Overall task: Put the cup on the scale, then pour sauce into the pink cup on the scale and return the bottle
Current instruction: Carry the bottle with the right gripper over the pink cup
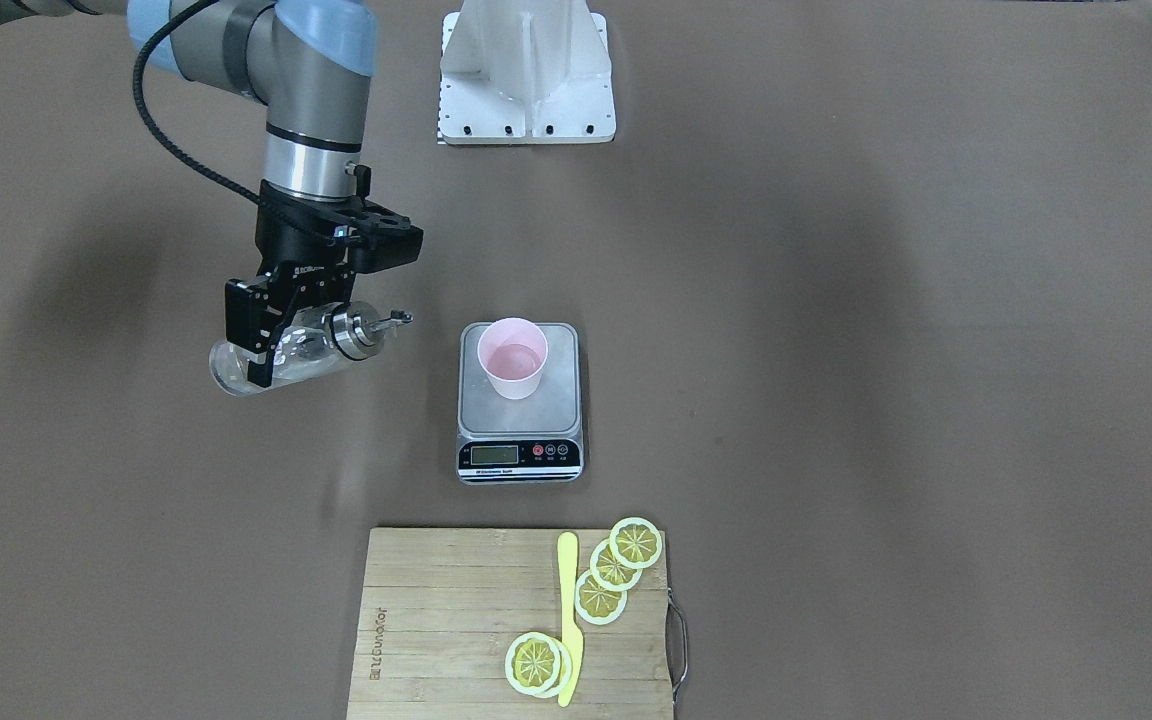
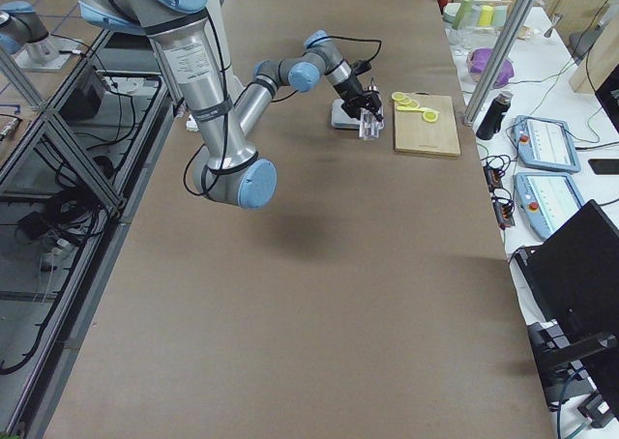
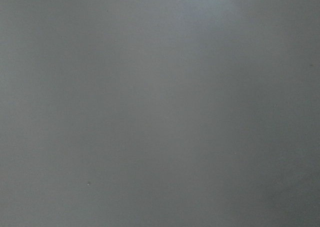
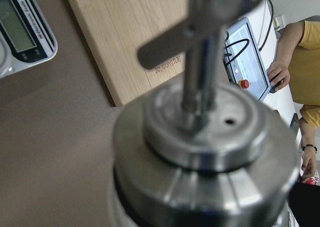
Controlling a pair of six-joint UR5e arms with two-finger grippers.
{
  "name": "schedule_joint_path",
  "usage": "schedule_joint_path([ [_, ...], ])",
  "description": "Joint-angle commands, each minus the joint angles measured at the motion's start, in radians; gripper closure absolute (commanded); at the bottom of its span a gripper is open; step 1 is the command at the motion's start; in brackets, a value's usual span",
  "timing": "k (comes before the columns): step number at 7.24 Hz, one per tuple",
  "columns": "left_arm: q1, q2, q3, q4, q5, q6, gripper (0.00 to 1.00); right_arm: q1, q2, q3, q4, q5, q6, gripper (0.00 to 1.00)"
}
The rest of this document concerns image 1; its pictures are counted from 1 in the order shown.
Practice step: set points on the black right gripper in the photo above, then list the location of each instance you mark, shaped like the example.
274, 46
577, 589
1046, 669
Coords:
288, 243

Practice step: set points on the glass sauce bottle steel spout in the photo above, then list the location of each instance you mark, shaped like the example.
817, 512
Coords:
319, 341

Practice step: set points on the pink plastic cup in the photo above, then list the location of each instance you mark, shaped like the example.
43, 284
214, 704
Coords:
513, 353

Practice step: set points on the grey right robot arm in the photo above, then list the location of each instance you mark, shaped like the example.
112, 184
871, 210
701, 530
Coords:
310, 63

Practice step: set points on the silver digital kitchen scale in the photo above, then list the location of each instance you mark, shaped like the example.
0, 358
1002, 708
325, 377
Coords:
534, 439

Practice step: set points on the yellow plastic knife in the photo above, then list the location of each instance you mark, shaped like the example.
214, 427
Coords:
568, 551

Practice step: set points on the lemon slice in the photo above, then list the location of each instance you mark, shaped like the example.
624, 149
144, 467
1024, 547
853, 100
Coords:
535, 665
595, 604
636, 543
608, 573
566, 665

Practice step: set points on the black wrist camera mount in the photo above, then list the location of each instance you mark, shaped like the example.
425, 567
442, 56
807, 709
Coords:
376, 238

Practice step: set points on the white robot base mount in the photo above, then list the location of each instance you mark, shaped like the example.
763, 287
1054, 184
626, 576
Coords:
525, 73

